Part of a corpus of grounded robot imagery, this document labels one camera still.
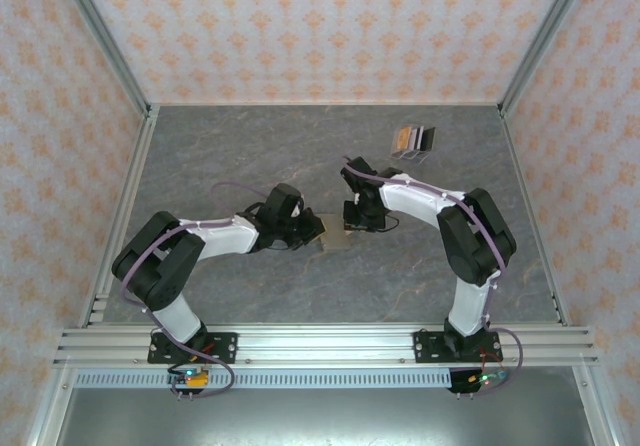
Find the clear acrylic card stand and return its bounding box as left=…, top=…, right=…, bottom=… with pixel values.
left=389, top=124, right=438, bottom=163

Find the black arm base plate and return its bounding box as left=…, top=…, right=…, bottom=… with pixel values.
left=146, top=331, right=239, bottom=365
left=412, top=329, right=501, bottom=365

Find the long aluminium profile rail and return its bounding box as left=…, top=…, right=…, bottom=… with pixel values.
left=52, top=323, right=600, bottom=367

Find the circuit board with green light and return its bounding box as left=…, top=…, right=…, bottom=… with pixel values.
left=467, top=370, right=511, bottom=387

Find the purple cable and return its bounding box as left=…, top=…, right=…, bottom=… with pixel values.
left=341, top=154, right=526, bottom=397
left=121, top=180, right=271, bottom=401

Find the grey slotted cable duct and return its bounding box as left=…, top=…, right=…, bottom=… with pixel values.
left=73, top=369, right=454, bottom=390

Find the thin aluminium edge strip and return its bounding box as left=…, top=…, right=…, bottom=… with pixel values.
left=148, top=98, right=503, bottom=108

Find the beige folding card holder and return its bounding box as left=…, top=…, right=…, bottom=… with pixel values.
left=317, top=212, right=354, bottom=253

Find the circuit board with yellow connector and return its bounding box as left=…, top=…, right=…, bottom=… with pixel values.
left=167, top=365, right=211, bottom=390

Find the aluminium side rail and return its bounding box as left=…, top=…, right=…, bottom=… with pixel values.
left=497, top=105, right=572, bottom=327
left=79, top=105, right=161, bottom=328

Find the aluminium frame post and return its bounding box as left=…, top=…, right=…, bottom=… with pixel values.
left=52, top=0, right=154, bottom=120
left=497, top=0, right=599, bottom=117

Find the grey metal sheet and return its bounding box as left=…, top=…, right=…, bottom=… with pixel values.
left=54, top=388, right=589, bottom=446

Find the aluminium frame leg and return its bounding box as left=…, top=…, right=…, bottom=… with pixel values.
left=572, top=365, right=617, bottom=446
left=27, top=365, right=76, bottom=446

